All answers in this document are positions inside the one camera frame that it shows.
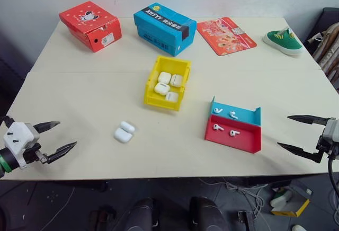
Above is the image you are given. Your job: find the blue plastic tray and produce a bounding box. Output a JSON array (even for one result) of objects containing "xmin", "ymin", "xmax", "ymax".
[{"xmin": 210, "ymin": 96, "xmax": 262, "ymax": 127}]

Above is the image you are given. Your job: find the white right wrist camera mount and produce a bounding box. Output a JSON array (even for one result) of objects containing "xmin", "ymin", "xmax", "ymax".
[{"xmin": 321, "ymin": 118, "xmax": 339, "ymax": 141}]

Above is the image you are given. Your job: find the beige patterned clothing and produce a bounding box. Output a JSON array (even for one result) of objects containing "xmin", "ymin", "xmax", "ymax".
[{"xmin": 307, "ymin": 22, "xmax": 339, "ymax": 90}]

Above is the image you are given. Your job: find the dark chair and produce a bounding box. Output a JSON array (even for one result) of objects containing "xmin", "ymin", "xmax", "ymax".
[{"xmin": 306, "ymin": 7, "xmax": 339, "ymax": 47}]

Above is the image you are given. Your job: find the dark rounded shape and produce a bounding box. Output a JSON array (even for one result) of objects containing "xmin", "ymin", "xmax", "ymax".
[
  {"xmin": 188, "ymin": 196, "xmax": 231, "ymax": 231},
  {"xmin": 123, "ymin": 198, "xmax": 157, "ymax": 231}
]

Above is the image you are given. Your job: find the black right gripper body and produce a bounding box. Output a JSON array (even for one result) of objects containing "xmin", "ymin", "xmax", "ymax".
[{"xmin": 316, "ymin": 135, "xmax": 339, "ymax": 161}]

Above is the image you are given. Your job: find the red cardboard shoe box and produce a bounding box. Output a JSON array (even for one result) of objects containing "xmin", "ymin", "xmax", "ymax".
[{"xmin": 58, "ymin": 1, "xmax": 122, "ymax": 54}]

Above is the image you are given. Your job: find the blue cardboard shoe box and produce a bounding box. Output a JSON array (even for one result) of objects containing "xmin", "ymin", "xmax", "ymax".
[{"xmin": 133, "ymin": 2, "xmax": 198, "ymax": 58}]

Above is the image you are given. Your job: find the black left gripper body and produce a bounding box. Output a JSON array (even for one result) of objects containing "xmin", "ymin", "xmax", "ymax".
[{"xmin": 22, "ymin": 143, "xmax": 50, "ymax": 166}]

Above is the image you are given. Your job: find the yellow plastic bin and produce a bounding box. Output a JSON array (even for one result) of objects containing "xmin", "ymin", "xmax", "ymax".
[{"xmin": 144, "ymin": 55, "xmax": 192, "ymax": 112}]

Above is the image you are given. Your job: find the green and white sneaker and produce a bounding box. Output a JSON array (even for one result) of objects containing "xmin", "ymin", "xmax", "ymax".
[{"xmin": 262, "ymin": 26, "xmax": 304, "ymax": 56}]

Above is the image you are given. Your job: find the yellow bin with white cases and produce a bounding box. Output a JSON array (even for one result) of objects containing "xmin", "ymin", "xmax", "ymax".
[{"xmin": 270, "ymin": 185, "xmax": 314, "ymax": 218}]

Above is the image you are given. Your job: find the orange printed flat package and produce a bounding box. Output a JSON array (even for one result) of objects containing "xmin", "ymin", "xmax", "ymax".
[{"xmin": 197, "ymin": 16, "xmax": 257, "ymax": 56}]

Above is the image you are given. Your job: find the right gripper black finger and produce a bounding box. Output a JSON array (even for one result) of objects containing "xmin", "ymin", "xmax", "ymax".
[
  {"xmin": 287, "ymin": 114, "xmax": 329, "ymax": 127},
  {"xmin": 276, "ymin": 141, "xmax": 324, "ymax": 164}
]

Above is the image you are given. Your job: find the white floor cable bundle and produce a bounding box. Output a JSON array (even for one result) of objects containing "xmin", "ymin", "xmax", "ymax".
[{"xmin": 201, "ymin": 177, "xmax": 270, "ymax": 224}]

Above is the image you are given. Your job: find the red plastic tray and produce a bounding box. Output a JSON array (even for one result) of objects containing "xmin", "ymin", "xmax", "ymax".
[{"xmin": 204, "ymin": 114, "xmax": 262, "ymax": 154}]

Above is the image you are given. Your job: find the black metal floor bracket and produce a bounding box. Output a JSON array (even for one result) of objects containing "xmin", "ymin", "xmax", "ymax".
[{"xmin": 237, "ymin": 210, "xmax": 256, "ymax": 231}]

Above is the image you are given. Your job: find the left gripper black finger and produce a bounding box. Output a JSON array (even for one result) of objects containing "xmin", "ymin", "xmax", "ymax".
[
  {"xmin": 32, "ymin": 121, "xmax": 61, "ymax": 134},
  {"xmin": 46, "ymin": 141, "xmax": 78, "ymax": 165}
]

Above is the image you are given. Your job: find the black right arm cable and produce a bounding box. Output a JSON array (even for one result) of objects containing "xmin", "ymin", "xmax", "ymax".
[{"xmin": 327, "ymin": 153, "xmax": 339, "ymax": 188}]

